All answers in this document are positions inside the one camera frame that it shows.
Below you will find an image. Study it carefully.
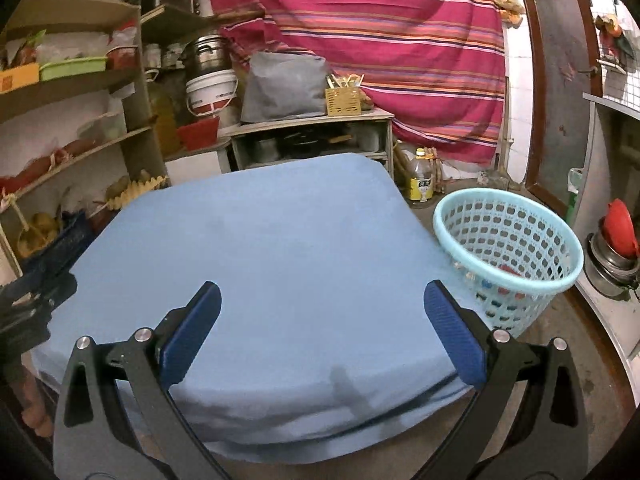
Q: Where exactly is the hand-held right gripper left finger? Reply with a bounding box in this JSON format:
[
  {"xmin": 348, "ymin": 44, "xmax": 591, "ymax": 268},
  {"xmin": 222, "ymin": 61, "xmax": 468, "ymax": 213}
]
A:
[{"xmin": 52, "ymin": 281, "xmax": 233, "ymax": 480}]

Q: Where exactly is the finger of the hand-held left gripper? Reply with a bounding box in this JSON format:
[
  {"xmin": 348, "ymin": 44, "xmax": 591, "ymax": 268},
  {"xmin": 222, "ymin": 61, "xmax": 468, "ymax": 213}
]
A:
[
  {"xmin": 0, "ymin": 274, "xmax": 78, "ymax": 328},
  {"xmin": 0, "ymin": 259, "xmax": 71, "ymax": 297}
]

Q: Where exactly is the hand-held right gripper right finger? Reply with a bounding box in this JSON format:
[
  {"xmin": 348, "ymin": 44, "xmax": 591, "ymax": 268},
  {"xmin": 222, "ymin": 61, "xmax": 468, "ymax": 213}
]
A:
[{"xmin": 415, "ymin": 280, "xmax": 591, "ymax": 480}]

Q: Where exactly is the light blue plastic basket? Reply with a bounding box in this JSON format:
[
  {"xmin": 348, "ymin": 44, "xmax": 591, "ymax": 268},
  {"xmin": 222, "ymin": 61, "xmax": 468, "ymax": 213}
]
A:
[{"xmin": 432, "ymin": 187, "xmax": 585, "ymax": 338}]

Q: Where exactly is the person's left hand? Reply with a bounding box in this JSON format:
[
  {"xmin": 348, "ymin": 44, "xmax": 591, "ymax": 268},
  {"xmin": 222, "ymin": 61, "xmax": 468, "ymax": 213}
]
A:
[{"xmin": 15, "ymin": 367, "xmax": 55, "ymax": 438}]

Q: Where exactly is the yellow woven basket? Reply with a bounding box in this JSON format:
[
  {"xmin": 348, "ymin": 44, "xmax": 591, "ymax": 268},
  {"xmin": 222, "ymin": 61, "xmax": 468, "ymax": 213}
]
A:
[{"xmin": 17, "ymin": 210, "xmax": 58, "ymax": 256}]

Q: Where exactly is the blue plastic crate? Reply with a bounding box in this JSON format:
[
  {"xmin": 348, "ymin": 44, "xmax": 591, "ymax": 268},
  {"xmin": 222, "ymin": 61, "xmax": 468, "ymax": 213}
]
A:
[{"xmin": 20, "ymin": 210, "xmax": 93, "ymax": 266}]

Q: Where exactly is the blue tablecloth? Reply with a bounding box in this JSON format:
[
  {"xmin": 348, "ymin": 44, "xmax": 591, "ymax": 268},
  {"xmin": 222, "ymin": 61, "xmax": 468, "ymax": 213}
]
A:
[{"xmin": 30, "ymin": 154, "xmax": 473, "ymax": 466}]

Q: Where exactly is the yellow egg tray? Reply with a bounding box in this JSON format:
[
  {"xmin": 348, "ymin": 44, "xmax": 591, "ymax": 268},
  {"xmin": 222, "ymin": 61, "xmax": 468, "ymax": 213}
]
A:
[{"xmin": 106, "ymin": 175, "xmax": 168, "ymax": 211}]

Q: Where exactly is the cooking oil bottle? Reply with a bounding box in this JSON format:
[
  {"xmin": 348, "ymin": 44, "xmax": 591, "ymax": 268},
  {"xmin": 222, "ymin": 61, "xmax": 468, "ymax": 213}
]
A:
[{"xmin": 409, "ymin": 147, "xmax": 436, "ymax": 203}]

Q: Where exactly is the white side cabinet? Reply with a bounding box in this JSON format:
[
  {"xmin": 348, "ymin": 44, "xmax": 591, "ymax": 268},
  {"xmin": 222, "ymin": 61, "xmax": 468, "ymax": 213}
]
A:
[{"xmin": 165, "ymin": 142, "xmax": 233, "ymax": 188}]

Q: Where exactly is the stack of steel pots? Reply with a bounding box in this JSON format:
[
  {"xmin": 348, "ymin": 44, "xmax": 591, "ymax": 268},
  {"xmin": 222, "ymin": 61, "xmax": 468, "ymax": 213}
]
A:
[{"xmin": 585, "ymin": 230, "xmax": 640, "ymax": 301}]

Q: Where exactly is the wooden shelf unit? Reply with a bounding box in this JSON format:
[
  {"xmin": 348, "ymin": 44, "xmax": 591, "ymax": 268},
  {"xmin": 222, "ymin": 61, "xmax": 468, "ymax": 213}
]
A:
[{"xmin": 0, "ymin": 0, "xmax": 261, "ymax": 271}]

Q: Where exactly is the white green plastic bag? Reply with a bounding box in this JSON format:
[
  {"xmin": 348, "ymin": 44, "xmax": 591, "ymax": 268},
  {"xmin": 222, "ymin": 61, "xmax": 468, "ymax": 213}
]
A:
[{"xmin": 567, "ymin": 167, "xmax": 586, "ymax": 226}]

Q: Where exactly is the small steel pot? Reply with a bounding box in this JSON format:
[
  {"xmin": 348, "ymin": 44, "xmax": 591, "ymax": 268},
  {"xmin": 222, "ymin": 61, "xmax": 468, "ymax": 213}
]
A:
[{"xmin": 252, "ymin": 137, "xmax": 278, "ymax": 163}]

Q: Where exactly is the red plastic basket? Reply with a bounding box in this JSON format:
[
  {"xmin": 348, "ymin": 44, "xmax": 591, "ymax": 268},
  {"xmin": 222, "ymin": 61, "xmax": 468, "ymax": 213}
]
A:
[{"xmin": 176, "ymin": 116, "xmax": 221, "ymax": 151}]

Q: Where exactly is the yellow cardboard box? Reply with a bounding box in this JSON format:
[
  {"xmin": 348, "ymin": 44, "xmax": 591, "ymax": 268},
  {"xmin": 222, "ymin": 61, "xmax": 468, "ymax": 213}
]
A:
[{"xmin": 0, "ymin": 62, "xmax": 41, "ymax": 93}]

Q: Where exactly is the red plastic lid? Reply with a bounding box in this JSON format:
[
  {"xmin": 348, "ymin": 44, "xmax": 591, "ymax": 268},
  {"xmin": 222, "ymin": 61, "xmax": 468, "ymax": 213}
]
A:
[{"xmin": 602, "ymin": 199, "xmax": 640, "ymax": 256}]

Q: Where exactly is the green plastic tray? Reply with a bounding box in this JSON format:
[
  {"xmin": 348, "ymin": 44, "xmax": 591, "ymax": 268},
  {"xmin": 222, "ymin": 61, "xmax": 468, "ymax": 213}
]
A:
[{"xmin": 39, "ymin": 56, "xmax": 108, "ymax": 82}]

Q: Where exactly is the black pan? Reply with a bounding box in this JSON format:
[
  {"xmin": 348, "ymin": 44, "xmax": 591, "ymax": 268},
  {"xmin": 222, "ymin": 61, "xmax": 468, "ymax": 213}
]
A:
[{"xmin": 280, "ymin": 130, "xmax": 321, "ymax": 158}]

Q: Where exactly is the small red mesh basket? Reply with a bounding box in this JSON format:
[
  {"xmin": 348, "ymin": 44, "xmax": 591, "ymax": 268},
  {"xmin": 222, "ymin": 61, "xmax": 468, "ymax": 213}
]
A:
[{"xmin": 106, "ymin": 45, "xmax": 138, "ymax": 70}]

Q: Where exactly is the white plastic bucket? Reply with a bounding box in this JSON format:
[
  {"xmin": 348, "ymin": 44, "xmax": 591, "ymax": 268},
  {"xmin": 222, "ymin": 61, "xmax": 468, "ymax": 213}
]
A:
[{"xmin": 185, "ymin": 69, "xmax": 240, "ymax": 120}]

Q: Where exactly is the low wooden cabinet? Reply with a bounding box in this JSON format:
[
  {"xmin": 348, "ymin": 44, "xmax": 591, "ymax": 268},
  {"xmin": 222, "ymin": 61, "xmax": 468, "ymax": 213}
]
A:
[{"xmin": 225, "ymin": 107, "xmax": 396, "ymax": 181}]

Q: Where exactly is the yellow wooden utensil box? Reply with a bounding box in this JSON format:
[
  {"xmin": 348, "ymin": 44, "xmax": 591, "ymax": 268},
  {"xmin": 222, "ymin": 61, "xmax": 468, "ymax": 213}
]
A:
[{"xmin": 325, "ymin": 74, "xmax": 365, "ymax": 117}]

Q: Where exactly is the brown framed door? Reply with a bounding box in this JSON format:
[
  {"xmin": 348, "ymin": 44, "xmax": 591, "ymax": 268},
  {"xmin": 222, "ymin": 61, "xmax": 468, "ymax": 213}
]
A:
[{"xmin": 510, "ymin": 0, "xmax": 601, "ymax": 221}]

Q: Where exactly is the grey cushion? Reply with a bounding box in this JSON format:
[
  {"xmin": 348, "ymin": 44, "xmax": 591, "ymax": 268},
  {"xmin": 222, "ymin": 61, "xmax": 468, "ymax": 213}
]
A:
[{"xmin": 240, "ymin": 51, "xmax": 331, "ymax": 123}]

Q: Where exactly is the large steel pot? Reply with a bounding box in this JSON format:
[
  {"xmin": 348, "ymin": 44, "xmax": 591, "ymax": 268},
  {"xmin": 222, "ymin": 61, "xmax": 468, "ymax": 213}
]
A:
[{"xmin": 184, "ymin": 34, "xmax": 232, "ymax": 77}]

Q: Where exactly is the red striped cloth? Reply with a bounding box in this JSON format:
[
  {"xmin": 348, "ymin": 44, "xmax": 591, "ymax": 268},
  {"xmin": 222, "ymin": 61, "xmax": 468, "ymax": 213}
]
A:
[{"xmin": 202, "ymin": 0, "xmax": 508, "ymax": 166}]

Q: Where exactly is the hanging orange plastic bag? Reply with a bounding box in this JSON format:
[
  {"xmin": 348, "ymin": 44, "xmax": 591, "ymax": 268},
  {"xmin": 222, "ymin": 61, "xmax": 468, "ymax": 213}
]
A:
[{"xmin": 495, "ymin": 0, "xmax": 526, "ymax": 26}]

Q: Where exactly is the wire wall rack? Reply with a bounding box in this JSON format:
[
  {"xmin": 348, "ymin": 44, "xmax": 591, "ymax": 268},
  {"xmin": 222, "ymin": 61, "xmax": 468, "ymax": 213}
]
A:
[{"xmin": 592, "ymin": 12, "xmax": 640, "ymax": 76}]

